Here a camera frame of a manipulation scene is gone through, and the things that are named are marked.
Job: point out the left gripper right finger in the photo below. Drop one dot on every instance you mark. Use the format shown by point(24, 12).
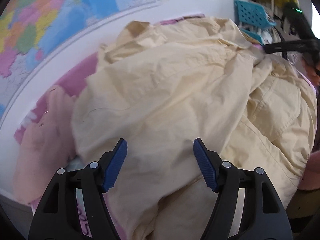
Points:
point(247, 205)

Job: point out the colourful wall map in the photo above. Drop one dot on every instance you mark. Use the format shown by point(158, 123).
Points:
point(32, 29)

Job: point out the cream yellow large jacket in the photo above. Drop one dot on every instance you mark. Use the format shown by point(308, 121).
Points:
point(254, 110)

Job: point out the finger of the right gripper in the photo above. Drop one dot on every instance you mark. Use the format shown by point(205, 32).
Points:
point(302, 46)

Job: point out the pink bed sheet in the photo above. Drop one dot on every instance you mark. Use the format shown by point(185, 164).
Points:
point(72, 79)

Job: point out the person's right hand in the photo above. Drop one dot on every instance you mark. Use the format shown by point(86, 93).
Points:
point(311, 73)

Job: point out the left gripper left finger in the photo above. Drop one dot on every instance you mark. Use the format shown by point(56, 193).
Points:
point(73, 205)

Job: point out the teal perforated plastic basket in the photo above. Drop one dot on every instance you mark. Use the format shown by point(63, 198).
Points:
point(254, 21)

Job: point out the light pink garment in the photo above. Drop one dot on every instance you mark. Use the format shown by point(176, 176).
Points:
point(46, 146)

